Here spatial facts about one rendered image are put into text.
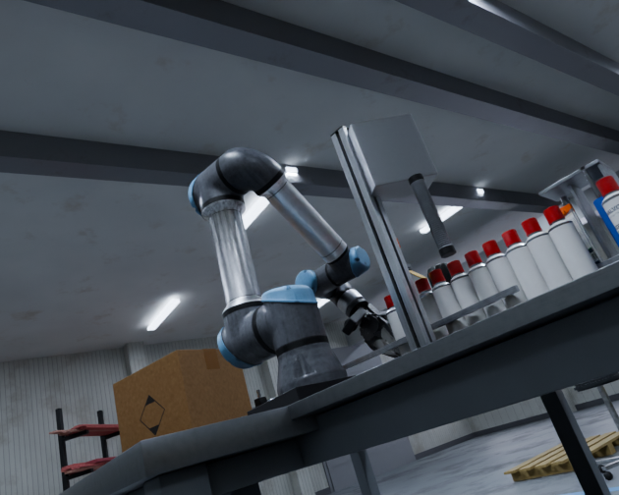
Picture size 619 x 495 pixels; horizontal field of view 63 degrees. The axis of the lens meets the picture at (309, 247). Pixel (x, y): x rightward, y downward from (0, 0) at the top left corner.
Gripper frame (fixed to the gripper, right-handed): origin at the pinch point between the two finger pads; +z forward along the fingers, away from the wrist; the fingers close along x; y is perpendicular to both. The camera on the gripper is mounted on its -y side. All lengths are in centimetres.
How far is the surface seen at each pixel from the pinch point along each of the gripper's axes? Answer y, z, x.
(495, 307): -1.4, 14.9, -26.8
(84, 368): 229, -596, 578
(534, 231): -1.2, 12.6, -45.8
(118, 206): 99, -389, 158
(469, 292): -1.0, 7.5, -25.8
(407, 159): -9, -21, -46
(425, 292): -0.8, -2.1, -18.8
